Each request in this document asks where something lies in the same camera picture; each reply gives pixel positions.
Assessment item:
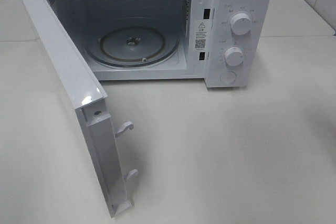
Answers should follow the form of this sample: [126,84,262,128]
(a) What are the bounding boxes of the glass microwave turntable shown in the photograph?
[86,17,180,68]

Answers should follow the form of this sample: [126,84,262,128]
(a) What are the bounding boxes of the white microwave door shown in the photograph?
[22,0,139,217]

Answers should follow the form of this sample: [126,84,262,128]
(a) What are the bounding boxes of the white timer knob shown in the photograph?
[224,47,244,67]

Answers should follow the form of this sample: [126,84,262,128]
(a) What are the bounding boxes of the upper white power knob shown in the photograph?
[229,11,253,36]

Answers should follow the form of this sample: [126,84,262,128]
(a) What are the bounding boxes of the white microwave oven body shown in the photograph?
[49,0,269,88]

